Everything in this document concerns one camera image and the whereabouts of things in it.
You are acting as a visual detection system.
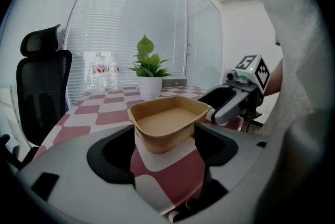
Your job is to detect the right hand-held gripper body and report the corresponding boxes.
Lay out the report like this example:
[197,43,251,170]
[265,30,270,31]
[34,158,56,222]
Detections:
[225,54,271,104]

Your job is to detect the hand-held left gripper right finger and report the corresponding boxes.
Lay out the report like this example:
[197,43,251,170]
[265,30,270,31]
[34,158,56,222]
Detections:
[174,122,286,223]

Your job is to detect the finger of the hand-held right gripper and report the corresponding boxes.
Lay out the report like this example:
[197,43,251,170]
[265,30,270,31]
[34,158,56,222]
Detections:
[198,85,250,125]
[242,94,264,128]

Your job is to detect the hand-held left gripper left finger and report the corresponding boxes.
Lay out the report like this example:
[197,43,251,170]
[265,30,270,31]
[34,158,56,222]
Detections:
[16,124,171,224]

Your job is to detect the brown plastic tray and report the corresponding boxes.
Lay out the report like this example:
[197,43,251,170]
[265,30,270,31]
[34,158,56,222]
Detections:
[127,96,211,155]

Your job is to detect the person's right forearm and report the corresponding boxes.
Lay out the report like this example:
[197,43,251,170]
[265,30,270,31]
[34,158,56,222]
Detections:
[264,58,285,96]

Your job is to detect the person's grey sweatshirt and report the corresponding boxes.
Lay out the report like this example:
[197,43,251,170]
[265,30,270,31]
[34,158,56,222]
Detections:
[259,0,335,218]

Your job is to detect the beige drawer box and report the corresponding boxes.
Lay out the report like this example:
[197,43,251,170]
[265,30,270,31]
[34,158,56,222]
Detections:
[161,77,188,88]

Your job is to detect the checkered cloth covered table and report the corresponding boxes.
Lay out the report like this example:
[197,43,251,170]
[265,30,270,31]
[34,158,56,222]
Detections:
[39,85,244,218]

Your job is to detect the red white checkered tablecloth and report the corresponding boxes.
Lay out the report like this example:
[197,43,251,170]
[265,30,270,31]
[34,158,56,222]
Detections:
[39,85,244,218]

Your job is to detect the black mesh office chair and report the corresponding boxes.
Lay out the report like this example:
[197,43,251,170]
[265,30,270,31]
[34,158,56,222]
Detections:
[0,24,73,170]

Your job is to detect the green plant in white pot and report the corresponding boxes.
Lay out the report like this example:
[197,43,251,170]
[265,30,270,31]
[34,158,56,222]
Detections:
[127,33,173,102]

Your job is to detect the clear water bottle red label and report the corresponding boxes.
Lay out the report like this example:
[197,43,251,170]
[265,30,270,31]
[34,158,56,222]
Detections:
[100,55,109,90]
[91,51,104,93]
[107,51,120,91]

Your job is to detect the white window blinds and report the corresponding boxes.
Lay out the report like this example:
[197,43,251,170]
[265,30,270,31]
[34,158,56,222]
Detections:
[64,0,223,103]

